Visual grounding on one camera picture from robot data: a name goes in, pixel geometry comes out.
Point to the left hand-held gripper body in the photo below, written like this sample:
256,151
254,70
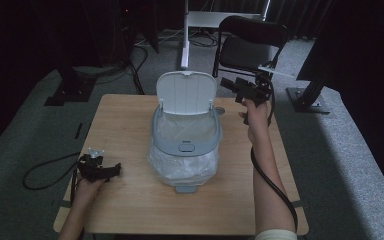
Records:
91,168

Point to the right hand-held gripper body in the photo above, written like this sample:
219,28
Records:
258,90

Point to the grey and white trash can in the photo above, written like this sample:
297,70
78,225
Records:
186,133

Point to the person's left hand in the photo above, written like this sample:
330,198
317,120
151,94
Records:
88,191

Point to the person's right hand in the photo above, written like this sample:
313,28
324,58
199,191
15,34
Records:
258,118

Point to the round grey table grommet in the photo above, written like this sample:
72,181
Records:
220,110

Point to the black folding chair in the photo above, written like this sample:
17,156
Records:
246,50

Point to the small black strip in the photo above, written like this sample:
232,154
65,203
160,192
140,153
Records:
78,130

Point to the grey table edge tab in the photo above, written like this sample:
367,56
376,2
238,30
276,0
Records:
65,204
300,204

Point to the black metal stand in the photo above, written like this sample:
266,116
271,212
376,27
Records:
308,100
70,91

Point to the clear plastic trash bag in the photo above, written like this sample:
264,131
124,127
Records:
183,168

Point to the white sleeve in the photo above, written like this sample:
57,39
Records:
276,235

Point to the white desk frame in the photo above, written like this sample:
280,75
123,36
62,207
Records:
185,50

